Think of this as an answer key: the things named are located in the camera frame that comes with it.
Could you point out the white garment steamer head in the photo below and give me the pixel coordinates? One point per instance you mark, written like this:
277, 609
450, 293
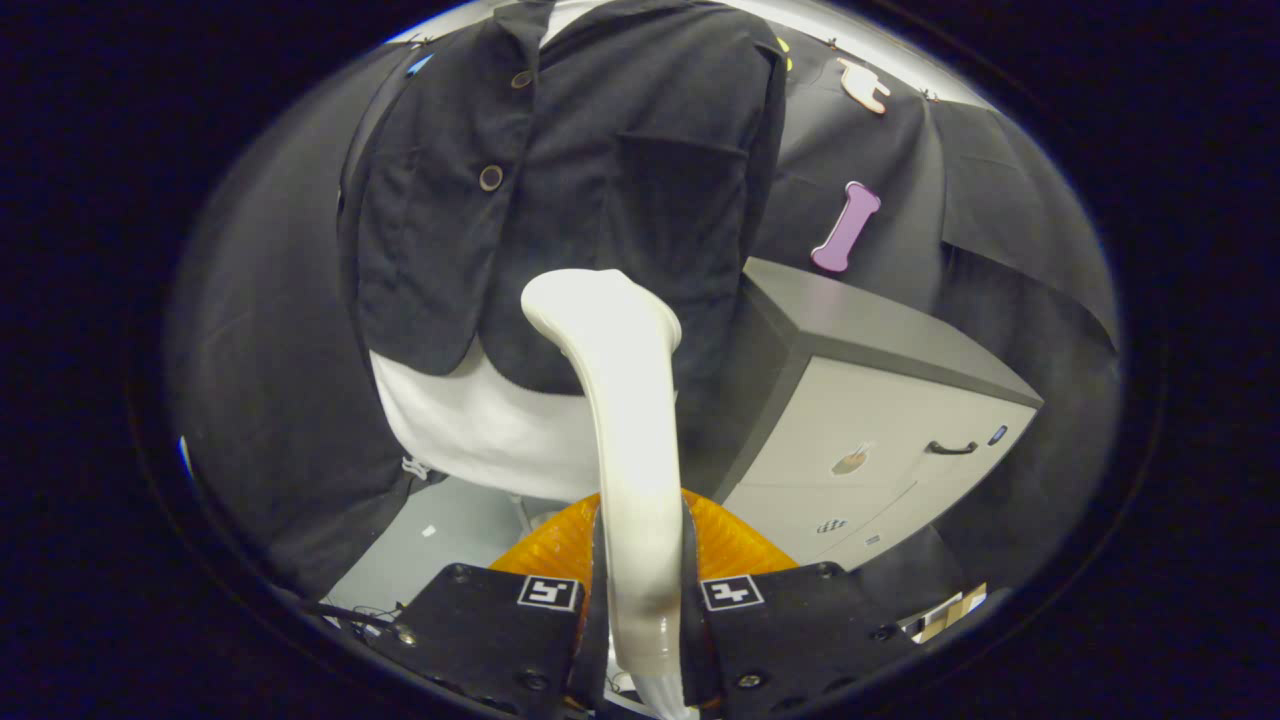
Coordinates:
630, 450

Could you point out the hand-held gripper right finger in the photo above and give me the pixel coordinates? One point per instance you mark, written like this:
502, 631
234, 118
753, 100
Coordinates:
790, 640

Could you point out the black suit jacket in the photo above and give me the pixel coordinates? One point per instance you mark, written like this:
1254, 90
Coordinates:
600, 200

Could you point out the black backdrop cloth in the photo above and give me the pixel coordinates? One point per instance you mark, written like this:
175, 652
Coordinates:
270, 350

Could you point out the white mannequin torso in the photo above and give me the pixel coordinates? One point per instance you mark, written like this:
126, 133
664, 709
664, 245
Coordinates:
480, 430

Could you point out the cardboard pieces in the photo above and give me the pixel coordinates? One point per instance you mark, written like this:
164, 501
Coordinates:
950, 610

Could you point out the grey cabinet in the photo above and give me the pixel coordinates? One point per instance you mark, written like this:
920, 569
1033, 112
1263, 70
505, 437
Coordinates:
860, 330

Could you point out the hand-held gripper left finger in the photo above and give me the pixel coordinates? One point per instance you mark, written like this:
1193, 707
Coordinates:
500, 640

